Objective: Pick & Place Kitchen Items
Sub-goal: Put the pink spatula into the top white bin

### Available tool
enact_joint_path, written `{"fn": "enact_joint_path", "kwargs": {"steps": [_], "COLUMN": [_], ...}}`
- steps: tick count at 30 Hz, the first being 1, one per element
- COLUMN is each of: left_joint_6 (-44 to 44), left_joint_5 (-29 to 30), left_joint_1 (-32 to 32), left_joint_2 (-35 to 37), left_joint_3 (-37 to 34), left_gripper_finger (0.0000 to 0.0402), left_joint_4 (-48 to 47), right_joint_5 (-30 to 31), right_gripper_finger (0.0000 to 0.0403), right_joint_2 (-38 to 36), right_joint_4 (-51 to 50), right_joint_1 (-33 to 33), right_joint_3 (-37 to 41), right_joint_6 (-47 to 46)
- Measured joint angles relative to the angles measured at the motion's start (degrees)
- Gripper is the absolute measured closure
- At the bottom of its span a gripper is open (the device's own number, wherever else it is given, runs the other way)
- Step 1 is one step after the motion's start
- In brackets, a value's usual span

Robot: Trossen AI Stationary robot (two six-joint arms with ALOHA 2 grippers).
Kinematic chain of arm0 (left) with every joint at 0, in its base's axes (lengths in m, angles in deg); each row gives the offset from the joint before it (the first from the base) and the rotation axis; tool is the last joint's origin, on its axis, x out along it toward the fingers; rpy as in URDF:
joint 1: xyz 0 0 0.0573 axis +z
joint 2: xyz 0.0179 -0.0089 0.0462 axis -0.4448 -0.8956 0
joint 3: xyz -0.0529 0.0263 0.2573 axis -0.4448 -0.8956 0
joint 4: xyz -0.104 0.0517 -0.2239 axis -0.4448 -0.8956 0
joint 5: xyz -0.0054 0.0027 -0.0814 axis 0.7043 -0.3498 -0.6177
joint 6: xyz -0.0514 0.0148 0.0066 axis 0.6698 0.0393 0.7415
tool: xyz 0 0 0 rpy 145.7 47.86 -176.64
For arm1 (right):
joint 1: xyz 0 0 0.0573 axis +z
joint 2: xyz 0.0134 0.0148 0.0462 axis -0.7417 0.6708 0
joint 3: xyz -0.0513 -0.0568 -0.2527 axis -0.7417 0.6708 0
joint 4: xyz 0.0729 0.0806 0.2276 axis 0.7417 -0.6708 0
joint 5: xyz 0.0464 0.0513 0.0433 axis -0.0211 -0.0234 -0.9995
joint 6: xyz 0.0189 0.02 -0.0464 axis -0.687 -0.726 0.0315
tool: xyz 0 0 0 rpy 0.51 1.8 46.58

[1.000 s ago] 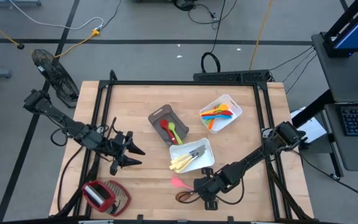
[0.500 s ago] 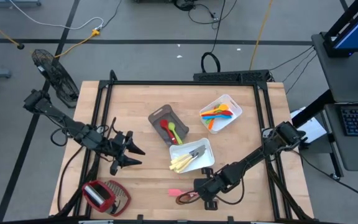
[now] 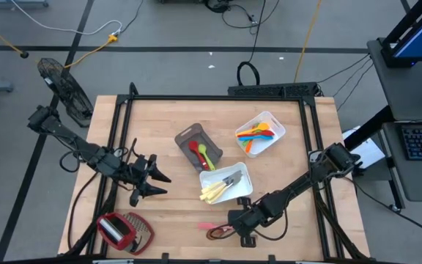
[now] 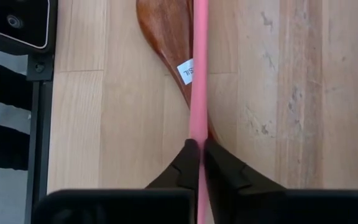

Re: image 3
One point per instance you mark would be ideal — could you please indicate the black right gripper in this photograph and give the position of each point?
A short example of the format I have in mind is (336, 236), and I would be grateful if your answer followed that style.
(255, 220)

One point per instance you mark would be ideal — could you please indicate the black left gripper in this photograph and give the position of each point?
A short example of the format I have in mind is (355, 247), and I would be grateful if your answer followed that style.
(137, 174)

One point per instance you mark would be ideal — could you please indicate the pink silicone spatula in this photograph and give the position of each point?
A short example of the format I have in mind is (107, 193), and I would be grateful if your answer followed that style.
(205, 226)

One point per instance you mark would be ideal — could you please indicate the large red silicone spoon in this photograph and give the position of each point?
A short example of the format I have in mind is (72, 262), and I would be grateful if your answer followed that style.
(193, 146)

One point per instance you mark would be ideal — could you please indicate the large green silicone spoon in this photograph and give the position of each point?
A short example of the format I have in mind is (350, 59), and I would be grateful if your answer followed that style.
(203, 148)

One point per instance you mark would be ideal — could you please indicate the small orange silicone spoon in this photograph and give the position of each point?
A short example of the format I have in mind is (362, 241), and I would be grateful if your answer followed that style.
(249, 147)

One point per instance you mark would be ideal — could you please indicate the small green silicone spoon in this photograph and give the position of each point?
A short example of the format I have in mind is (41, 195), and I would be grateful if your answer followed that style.
(245, 143)

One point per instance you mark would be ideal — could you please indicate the small blue silicone spoon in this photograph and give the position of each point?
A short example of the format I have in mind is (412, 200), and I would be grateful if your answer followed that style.
(251, 138)

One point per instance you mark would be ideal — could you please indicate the yellow silicone spatula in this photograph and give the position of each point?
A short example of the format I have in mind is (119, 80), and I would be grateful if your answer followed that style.
(260, 127)

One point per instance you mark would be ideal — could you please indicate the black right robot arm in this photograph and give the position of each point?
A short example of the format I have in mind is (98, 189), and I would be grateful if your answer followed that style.
(299, 183)

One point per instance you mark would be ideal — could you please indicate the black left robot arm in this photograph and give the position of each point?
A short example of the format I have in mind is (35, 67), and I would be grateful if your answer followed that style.
(86, 154)

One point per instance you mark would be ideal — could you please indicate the brown wooden spoon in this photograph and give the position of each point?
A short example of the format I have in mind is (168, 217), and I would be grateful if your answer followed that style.
(214, 234)

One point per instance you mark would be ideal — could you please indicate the grey translucent plastic bin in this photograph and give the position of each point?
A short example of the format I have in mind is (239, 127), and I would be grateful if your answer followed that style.
(185, 141)

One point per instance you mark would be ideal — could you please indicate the red box grater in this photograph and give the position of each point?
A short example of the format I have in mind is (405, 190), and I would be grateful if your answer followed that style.
(123, 231)

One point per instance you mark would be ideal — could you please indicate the black floor fan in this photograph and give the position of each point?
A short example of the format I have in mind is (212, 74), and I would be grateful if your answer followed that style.
(64, 88)

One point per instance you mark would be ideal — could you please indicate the black perforated bar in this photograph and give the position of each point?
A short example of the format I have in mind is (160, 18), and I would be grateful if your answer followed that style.
(269, 89)

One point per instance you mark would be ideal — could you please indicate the white flat sheet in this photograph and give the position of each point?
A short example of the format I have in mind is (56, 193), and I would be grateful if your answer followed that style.
(368, 154)

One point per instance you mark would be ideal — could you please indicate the grey computer desk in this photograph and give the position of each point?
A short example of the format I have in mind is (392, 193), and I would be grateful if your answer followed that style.
(409, 95)

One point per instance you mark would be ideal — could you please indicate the black monitor stand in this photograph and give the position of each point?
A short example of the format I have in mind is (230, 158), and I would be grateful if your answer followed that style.
(398, 55)

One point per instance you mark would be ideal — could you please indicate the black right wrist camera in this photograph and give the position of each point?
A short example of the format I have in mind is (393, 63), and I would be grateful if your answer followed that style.
(248, 242)

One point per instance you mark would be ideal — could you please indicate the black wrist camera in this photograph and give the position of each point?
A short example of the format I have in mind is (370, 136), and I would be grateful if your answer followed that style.
(248, 242)
(135, 198)

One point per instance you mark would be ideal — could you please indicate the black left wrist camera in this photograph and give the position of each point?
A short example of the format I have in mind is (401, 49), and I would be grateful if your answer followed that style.
(135, 198)

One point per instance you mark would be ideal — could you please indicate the black aluminium table frame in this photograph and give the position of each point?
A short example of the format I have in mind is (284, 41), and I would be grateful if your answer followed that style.
(214, 98)

